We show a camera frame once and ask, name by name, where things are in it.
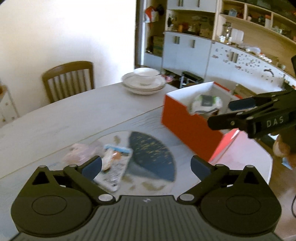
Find red cardboard box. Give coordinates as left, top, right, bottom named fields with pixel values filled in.
left=162, top=82, right=242, bottom=161

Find black shoe rack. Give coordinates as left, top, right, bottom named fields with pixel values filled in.
left=180, top=71, right=204, bottom=88

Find chicken breast pouch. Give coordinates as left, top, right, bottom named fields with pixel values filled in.
left=93, top=144, right=133, bottom=192

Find brown wooden chair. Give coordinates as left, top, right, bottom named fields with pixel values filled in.
left=42, top=61, right=95, bottom=103

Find white plastic tissue pack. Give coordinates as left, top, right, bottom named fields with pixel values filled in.
left=189, top=94, right=223, bottom=114

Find white torn wrapper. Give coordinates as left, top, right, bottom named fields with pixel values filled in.
left=102, top=148, right=121, bottom=171

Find pink patterned snack packet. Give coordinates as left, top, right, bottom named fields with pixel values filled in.
left=63, top=141, right=104, bottom=166

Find white wall cabinet unit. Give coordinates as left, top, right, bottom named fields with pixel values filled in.
left=144, top=1, right=295, bottom=92

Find white bowl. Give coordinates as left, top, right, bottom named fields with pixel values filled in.
left=133, top=67, right=161, bottom=86

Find stacked white plates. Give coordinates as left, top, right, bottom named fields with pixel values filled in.
left=121, top=73, right=166, bottom=95

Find right hand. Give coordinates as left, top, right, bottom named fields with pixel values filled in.
left=273, top=135, right=295, bottom=170

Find white side cabinet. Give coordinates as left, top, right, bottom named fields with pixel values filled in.
left=0, top=85, right=20, bottom=128

